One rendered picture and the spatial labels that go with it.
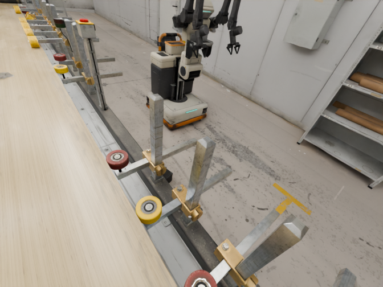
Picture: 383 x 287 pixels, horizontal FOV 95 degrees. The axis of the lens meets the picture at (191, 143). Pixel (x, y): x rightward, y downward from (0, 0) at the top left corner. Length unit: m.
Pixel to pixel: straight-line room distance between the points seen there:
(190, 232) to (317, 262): 1.27
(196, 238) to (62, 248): 0.43
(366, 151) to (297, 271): 1.94
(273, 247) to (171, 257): 0.48
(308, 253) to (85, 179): 1.66
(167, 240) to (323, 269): 1.33
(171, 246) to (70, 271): 0.40
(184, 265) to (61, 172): 0.56
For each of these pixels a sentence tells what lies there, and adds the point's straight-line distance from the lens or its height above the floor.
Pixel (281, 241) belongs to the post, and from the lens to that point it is 0.42.
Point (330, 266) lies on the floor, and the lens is 1.93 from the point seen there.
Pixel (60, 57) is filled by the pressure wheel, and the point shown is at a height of 0.90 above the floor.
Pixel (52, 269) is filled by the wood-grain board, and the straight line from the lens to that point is 0.59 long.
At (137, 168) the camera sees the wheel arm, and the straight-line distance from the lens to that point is 0.81.
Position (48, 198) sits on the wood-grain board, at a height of 0.90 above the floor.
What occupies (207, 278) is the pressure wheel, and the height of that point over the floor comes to 0.91.
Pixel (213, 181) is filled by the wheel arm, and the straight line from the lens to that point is 0.77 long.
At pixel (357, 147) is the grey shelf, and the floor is 0.16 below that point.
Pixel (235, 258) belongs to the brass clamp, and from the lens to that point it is 0.65.
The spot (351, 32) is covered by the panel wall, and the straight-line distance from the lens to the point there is 2.98.
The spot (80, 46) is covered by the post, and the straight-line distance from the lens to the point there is 1.52.
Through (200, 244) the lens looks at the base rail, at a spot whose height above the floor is 0.70.
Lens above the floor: 1.42
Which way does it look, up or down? 41 degrees down
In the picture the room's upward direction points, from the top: 10 degrees clockwise
